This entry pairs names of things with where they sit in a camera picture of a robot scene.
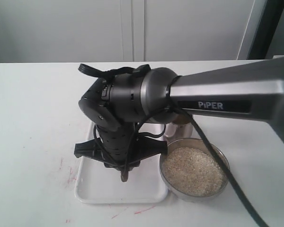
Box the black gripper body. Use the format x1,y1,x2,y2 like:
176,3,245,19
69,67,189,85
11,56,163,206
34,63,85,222
98,122,140,172

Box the brown wooden spoon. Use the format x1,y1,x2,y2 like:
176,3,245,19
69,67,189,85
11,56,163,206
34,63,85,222
121,170,129,182

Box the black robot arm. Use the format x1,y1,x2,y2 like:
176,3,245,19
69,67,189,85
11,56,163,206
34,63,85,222
74,57,284,171

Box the small steel cup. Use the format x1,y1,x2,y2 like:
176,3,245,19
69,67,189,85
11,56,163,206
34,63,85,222
163,115,194,143

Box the wide steel rice bowl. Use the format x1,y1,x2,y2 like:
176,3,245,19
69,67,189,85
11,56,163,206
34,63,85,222
160,138,228,202

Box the beige granular powder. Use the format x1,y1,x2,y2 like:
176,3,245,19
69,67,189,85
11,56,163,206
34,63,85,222
162,147,224,197

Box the white rectangular tray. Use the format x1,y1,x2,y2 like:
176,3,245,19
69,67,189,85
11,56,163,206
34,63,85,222
74,113,169,204

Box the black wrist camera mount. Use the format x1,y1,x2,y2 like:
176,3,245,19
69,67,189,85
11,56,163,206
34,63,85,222
74,136,168,166

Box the black cable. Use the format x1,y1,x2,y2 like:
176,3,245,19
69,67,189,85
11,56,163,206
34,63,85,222
92,63,269,227

